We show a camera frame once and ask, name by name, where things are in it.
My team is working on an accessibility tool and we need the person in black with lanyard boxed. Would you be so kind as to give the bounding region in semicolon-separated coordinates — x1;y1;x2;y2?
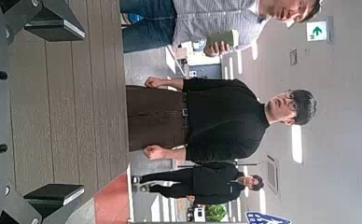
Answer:
132;162;266;206

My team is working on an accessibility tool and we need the small grey wall plate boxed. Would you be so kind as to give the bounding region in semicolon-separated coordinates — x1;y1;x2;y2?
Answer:
289;48;299;66

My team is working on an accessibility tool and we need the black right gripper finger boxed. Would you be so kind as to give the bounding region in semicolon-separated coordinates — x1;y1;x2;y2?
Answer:
6;183;85;224
5;0;87;43

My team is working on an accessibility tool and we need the white equipment cart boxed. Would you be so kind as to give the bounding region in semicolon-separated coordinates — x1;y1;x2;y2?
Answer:
164;40;224;79

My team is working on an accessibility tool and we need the long ceiling light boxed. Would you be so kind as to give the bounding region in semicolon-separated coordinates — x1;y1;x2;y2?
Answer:
290;124;304;164

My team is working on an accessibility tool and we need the green potted plant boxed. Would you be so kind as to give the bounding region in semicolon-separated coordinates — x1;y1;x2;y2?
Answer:
204;203;229;223

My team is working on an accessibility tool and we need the person in checked grey shirt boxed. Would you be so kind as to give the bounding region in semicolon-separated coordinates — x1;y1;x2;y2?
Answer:
119;0;324;59

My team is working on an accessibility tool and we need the green exit sign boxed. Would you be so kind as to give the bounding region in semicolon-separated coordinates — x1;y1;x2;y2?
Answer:
305;17;334;43

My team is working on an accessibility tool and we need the person in black sweater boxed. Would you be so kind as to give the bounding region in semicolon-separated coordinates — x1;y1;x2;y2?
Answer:
125;76;319;164

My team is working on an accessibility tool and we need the blue sign with white letters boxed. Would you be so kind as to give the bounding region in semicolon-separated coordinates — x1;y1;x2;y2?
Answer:
244;210;293;224

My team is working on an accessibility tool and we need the square ceiling vent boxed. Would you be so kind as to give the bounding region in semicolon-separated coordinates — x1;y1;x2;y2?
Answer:
265;154;280;195

